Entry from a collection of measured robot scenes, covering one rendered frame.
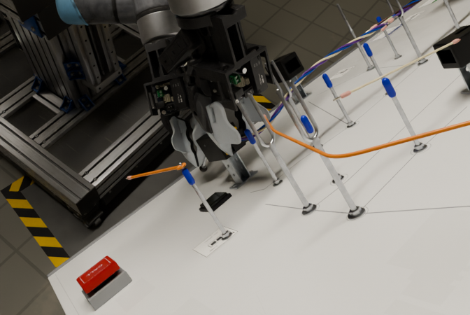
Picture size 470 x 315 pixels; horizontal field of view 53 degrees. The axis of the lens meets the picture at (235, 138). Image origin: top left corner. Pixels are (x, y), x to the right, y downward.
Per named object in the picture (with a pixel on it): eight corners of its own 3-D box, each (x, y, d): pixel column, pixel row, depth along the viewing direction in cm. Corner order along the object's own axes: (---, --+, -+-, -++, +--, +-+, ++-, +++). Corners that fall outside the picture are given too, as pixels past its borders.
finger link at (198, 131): (189, 170, 76) (176, 114, 76) (201, 165, 82) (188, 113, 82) (208, 166, 76) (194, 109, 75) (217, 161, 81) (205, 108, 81)
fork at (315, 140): (356, 221, 44) (280, 89, 41) (343, 219, 45) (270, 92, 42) (370, 208, 44) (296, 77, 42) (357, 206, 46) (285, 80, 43)
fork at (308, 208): (308, 216, 50) (240, 101, 47) (298, 215, 52) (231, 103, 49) (320, 205, 51) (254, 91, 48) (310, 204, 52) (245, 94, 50)
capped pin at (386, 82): (411, 154, 50) (374, 83, 48) (417, 146, 51) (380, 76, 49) (424, 152, 49) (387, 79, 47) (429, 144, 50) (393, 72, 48)
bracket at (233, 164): (250, 172, 75) (233, 145, 74) (258, 171, 73) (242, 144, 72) (229, 189, 73) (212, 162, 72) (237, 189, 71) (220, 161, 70)
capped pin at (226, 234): (225, 234, 58) (178, 161, 56) (234, 232, 57) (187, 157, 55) (219, 241, 57) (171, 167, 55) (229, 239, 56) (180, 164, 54)
